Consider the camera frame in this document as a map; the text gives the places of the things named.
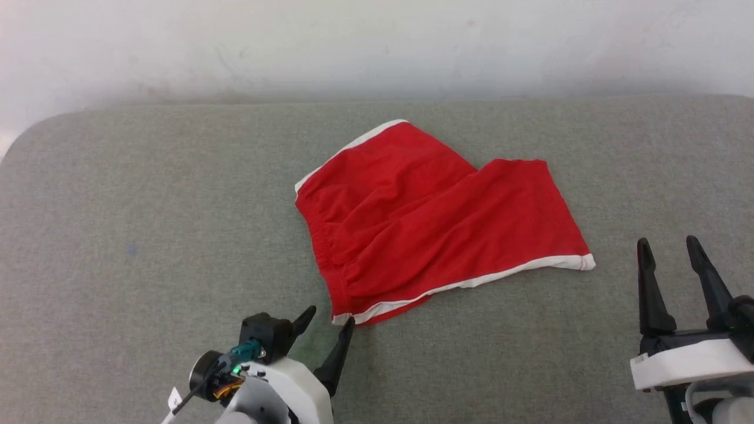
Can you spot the red shorts with white trim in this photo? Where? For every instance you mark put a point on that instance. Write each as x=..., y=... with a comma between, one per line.
x=436, y=224

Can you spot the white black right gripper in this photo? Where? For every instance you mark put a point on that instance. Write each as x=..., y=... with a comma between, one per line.
x=683, y=362

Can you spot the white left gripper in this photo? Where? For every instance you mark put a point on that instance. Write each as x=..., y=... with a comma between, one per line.
x=294, y=388

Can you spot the grey fabric sofa cushion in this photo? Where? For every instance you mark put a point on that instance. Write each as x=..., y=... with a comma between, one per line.
x=118, y=235

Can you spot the black cylinder with silver rim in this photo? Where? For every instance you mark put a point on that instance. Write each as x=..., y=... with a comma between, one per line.
x=203, y=374

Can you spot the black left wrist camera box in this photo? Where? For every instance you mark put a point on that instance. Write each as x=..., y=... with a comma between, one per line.
x=268, y=333

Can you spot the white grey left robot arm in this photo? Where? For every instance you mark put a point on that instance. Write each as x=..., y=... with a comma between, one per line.
x=253, y=414

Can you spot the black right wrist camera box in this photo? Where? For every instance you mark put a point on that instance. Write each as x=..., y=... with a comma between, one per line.
x=743, y=324

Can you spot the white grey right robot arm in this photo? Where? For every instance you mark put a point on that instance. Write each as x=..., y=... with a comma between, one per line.
x=727, y=409

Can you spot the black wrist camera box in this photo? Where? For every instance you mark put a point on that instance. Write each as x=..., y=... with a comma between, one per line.
x=743, y=324
x=268, y=333

